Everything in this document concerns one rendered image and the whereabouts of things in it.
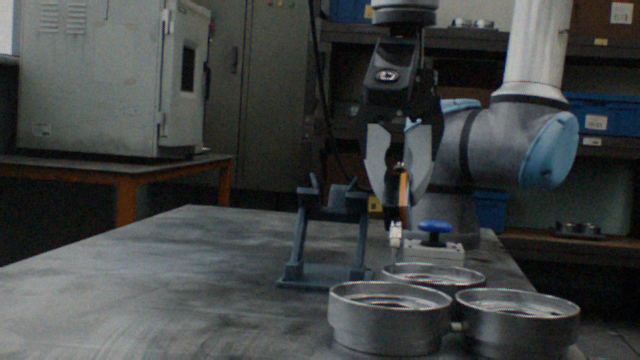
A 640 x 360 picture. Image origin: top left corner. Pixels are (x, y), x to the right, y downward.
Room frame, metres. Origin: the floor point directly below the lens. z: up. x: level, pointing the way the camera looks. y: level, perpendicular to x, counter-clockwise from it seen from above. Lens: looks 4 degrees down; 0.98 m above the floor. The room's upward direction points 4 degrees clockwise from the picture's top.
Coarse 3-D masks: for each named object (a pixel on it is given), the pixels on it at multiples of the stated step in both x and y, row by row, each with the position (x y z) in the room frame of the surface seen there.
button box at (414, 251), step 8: (408, 240) 0.97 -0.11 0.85; (416, 240) 0.97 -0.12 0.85; (424, 240) 0.95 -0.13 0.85; (408, 248) 0.91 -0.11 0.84; (416, 248) 0.91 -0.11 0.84; (424, 248) 0.92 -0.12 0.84; (432, 248) 0.92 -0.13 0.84; (440, 248) 0.92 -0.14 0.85; (448, 248) 0.93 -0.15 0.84; (456, 248) 0.93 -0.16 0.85; (408, 256) 0.91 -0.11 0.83; (416, 256) 0.91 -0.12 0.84; (424, 256) 0.91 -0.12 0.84; (432, 256) 0.91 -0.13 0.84; (440, 256) 0.91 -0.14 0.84; (448, 256) 0.91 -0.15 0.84; (456, 256) 0.91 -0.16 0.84; (464, 256) 0.91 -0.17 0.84; (448, 264) 0.91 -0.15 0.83; (456, 264) 0.91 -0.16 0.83
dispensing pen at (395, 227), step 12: (396, 168) 0.90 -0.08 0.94; (396, 180) 0.86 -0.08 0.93; (384, 192) 0.85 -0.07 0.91; (396, 192) 0.85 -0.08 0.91; (384, 204) 0.84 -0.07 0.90; (396, 204) 0.84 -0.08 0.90; (384, 216) 0.85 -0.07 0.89; (396, 216) 0.85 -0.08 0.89; (396, 228) 0.83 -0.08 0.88; (396, 240) 0.82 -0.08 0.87; (396, 252) 0.82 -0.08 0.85
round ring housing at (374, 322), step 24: (336, 288) 0.69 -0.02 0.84; (360, 288) 0.71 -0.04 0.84; (384, 288) 0.72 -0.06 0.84; (408, 288) 0.72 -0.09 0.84; (336, 312) 0.65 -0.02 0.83; (360, 312) 0.63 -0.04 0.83; (384, 312) 0.62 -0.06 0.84; (408, 312) 0.62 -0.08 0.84; (432, 312) 0.63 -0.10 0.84; (336, 336) 0.66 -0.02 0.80; (360, 336) 0.63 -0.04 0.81; (384, 336) 0.62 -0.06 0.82; (408, 336) 0.62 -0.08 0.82; (432, 336) 0.63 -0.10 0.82
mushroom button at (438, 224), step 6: (420, 222) 0.94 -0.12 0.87; (426, 222) 0.94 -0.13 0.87; (432, 222) 0.93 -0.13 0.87; (438, 222) 0.93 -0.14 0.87; (444, 222) 0.94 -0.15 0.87; (420, 228) 0.94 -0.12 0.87; (426, 228) 0.93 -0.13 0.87; (432, 228) 0.93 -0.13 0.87; (438, 228) 0.93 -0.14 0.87; (444, 228) 0.93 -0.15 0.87; (450, 228) 0.93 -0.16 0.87; (432, 234) 0.94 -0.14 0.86; (438, 234) 0.94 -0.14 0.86; (432, 240) 0.94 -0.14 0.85; (438, 240) 0.94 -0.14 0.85
